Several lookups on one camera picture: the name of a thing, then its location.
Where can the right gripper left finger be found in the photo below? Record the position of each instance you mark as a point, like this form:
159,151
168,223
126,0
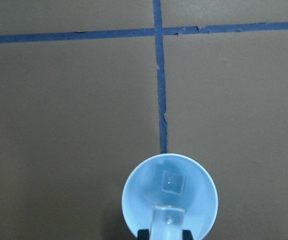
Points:
143,234

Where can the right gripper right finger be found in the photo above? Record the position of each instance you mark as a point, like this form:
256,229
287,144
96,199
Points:
187,235

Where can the clear ice cube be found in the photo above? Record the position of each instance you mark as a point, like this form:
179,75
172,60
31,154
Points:
166,223
173,183

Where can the light blue plastic cup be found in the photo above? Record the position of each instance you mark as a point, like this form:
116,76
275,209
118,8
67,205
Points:
143,190

